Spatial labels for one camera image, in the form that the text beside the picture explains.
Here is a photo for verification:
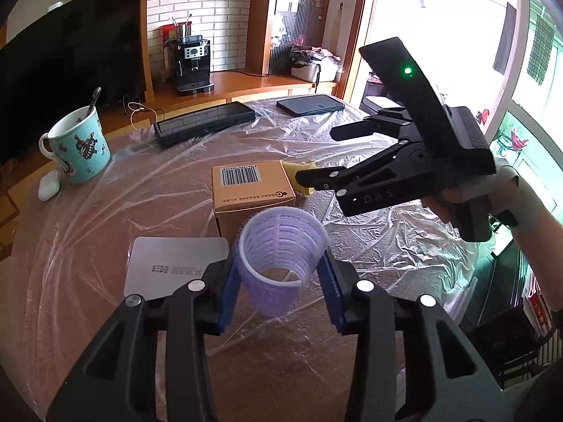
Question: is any black tablet at edge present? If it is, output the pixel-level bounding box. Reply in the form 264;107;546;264
276;94;346;117

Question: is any teal patterned mug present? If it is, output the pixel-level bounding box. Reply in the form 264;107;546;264
38;107;111;185

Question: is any brown cardboard box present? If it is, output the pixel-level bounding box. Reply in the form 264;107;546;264
212;160;296;245

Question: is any purple hair roller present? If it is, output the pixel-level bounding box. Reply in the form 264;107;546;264
235;207;329;317

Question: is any white earbuds case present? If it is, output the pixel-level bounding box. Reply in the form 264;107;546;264
37;170;61;202

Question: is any large black television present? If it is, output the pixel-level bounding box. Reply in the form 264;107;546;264
1;0;146;161

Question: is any dark blue cased tablet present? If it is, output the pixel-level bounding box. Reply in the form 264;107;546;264
153;101;256;149

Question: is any right forearm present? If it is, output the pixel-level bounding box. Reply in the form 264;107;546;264
512;207;563;312

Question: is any metal spoon in mug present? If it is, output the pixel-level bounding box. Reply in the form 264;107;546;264
84;87;101;119

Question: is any black coffee machine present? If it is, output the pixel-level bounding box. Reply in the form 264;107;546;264
169;35;215;94

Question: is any right hand white glove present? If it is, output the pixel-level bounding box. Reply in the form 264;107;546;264
421;158;548;231

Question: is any translucent white plastic case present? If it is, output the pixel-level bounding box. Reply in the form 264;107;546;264
124;236;230;300

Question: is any white charging cable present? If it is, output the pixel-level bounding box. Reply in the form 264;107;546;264
127;100;165;126

